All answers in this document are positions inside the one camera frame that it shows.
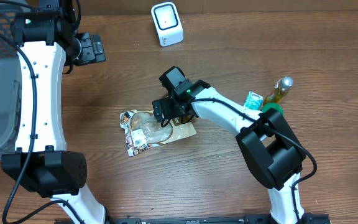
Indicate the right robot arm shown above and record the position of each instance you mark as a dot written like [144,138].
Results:
[269,147]

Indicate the green lid white jar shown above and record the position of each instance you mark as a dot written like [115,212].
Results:
[275,106]

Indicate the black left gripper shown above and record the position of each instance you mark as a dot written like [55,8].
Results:
[87,56]

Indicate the brown Pantree snack bag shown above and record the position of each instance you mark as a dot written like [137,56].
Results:
[142,131]

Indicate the white barcode scanner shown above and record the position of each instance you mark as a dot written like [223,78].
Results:
[167,23]

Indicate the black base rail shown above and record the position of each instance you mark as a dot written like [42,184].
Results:
[307,218]

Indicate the yellow oil bottle silver cap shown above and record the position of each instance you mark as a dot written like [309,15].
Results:
[281,89]

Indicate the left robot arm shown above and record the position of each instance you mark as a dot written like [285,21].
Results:
[47,40]

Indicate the teal Kleenex tissue pack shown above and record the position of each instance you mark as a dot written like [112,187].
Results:
[253,101]

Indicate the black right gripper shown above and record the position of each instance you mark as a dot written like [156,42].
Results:
[170,105]

